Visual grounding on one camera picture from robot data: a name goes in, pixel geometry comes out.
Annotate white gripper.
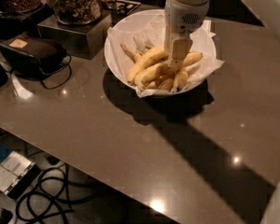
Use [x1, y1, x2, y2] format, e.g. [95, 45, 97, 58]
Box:
[164, 0, 209, 67]

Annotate long yellow banana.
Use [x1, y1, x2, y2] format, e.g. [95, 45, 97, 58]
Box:
[133, 52, 203, 90]
[127, 45, 168, 84]

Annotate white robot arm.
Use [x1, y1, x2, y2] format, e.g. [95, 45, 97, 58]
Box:
[164, 0, 280, 67]

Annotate small banana right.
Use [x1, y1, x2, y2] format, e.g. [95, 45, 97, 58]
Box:
[173, 69, 189, 91]

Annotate small banana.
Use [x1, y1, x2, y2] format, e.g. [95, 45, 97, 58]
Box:
[173, 69, 189, 91]
[158, 78, 174, 91]
[147, 79, 161, 90]

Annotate small banana middle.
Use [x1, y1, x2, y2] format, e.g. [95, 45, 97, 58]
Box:
[158, 78, 174, 91]

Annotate white bowl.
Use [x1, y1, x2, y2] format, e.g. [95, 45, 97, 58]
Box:
[105, 9, 223, 98]

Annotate banana with stem at back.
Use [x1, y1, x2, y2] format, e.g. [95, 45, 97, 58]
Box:
[120, 44, 141, 63]

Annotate small banana left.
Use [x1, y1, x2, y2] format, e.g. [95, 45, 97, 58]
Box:
[147, 79, 161, 90]

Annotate white paper liner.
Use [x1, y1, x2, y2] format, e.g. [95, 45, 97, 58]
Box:
[106, 14, 225, 99]

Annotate black tray at back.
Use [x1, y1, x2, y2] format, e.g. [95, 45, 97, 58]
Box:
[116, 0, 141, 18]

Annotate dark square jar stand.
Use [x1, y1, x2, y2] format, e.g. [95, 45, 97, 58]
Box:
[38, 10, 112, 60]

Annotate glass jar of granola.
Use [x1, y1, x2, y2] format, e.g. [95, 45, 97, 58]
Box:
[49, 0, 102, 25]

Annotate black pouch with label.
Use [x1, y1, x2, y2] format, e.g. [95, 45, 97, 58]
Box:
[0, 35, 67, 80]

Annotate dark stand under cereal jar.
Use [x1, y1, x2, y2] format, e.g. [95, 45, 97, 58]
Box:
[0, 5, 53, 40]

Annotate black cable on table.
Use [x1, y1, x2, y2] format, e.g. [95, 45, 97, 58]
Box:
[36, 53, 73, 91]

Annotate black cables on floor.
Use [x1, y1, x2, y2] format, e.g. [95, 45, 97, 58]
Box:
[0, 131, 101, 224]

